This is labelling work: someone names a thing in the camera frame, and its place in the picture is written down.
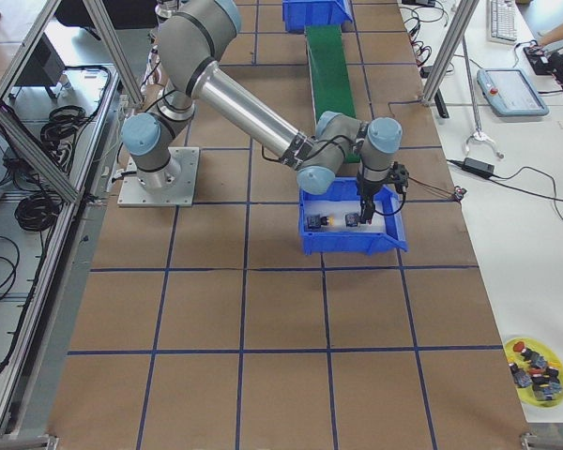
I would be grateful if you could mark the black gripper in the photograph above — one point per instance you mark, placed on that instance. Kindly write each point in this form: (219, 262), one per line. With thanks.
(369, 190)

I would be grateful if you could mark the yellow push button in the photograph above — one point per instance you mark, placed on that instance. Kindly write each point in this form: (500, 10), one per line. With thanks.
(317, 222)

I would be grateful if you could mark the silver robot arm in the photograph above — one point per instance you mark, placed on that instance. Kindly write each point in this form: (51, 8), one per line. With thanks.
(191, 43)

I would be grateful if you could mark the yellow plate of buttons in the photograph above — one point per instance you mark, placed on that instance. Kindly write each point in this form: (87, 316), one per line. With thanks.
(536, 371)

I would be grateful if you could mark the blue bin right side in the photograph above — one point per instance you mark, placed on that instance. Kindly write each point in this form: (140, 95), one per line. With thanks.
(385, 233)

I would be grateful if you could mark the blue bin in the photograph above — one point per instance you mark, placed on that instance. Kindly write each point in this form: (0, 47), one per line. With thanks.
(385, 233)
(299, 14)

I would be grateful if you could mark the black power adapter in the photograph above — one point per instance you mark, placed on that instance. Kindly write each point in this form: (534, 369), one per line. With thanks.
(477, 167)

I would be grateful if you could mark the green conveyor belt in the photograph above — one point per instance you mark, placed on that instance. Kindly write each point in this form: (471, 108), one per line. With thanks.
(333, 79)

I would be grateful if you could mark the white reach grabber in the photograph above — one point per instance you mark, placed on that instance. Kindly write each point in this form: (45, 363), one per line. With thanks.
(477, 135)

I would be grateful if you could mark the teach pendant right table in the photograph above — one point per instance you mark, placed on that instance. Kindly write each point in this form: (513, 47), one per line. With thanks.
(510, 93)

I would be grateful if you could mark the blue bin left side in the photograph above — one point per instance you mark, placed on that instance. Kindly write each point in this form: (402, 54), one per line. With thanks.
(299, 14)

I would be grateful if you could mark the white keyboard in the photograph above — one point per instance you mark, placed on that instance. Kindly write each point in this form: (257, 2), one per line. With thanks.
(501, 27)

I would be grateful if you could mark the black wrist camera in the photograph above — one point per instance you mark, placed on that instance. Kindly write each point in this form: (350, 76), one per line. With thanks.
(399, 176)

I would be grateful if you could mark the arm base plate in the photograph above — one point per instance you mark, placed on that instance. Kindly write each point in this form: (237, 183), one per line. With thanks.
(172, 186)

